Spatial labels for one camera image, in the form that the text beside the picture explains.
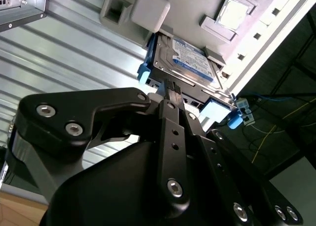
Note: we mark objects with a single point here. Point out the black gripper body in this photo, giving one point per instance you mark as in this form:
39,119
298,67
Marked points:
111,191

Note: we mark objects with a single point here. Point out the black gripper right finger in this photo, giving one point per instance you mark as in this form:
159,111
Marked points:
222,156

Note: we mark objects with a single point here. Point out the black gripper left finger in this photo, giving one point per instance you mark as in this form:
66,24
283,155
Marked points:
56,122

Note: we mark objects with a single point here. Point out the hard disk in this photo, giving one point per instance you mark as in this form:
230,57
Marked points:
187,60

